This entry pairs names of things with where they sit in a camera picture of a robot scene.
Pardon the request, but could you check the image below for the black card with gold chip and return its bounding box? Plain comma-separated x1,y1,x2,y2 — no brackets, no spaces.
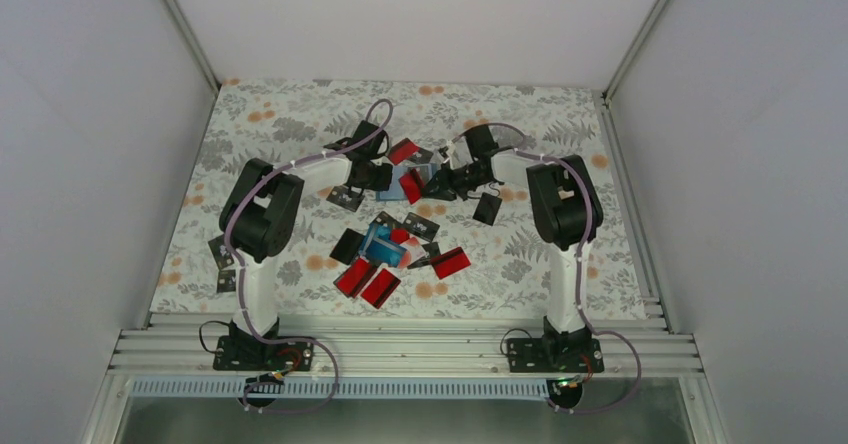
402,212,440,242

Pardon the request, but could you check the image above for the plain black card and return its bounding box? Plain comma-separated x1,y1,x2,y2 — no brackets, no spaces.
472,193,502,226

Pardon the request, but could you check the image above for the black VIP card near gripper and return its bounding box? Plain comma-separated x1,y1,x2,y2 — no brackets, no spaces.
216,269,238,294

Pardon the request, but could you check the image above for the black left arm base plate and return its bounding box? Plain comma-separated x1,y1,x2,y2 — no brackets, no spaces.
212,336,314,372

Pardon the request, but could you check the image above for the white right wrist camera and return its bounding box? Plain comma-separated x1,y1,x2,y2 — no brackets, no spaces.
437,141,459,170

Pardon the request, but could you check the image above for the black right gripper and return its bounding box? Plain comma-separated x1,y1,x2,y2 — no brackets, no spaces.
421,161,490,201

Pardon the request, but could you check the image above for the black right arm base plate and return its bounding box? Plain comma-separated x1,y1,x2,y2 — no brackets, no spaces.
504,337,605,374

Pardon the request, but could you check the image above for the blue leather card holder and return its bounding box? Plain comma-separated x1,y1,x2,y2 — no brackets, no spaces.
376,163,439,202

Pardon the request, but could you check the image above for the aluminium frame rail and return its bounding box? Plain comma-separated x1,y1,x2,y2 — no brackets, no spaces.
108,313,703,378

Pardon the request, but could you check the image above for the red striped card right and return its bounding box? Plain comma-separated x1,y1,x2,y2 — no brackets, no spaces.
430,247,471,279

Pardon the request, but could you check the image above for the red card front left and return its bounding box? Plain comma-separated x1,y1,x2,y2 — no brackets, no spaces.
334,257,379,298

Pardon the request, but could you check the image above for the small black card left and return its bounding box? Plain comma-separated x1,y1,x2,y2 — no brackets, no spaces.
207,234,235,270

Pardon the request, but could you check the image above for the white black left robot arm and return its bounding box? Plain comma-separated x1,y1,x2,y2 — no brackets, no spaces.
219,120,391,369

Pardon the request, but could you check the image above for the large red striped card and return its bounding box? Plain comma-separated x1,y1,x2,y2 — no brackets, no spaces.
386,138,420,165

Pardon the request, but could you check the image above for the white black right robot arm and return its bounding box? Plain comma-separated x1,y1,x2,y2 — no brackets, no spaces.
424,125,603,371

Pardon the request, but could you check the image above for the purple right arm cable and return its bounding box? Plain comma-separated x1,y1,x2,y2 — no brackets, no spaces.
450,121,644,417

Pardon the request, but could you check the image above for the red striped card carried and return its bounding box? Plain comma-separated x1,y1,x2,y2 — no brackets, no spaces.
398,168,426,204

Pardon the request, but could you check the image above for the floral patterned table mat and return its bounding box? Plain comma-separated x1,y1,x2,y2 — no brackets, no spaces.
151,78,646,321

